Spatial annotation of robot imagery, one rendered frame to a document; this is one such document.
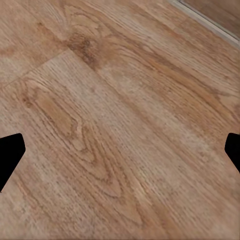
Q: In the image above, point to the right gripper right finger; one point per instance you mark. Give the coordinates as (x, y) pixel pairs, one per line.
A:
(232, 149)

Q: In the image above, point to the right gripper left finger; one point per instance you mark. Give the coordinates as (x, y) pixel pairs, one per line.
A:
(12, 149)

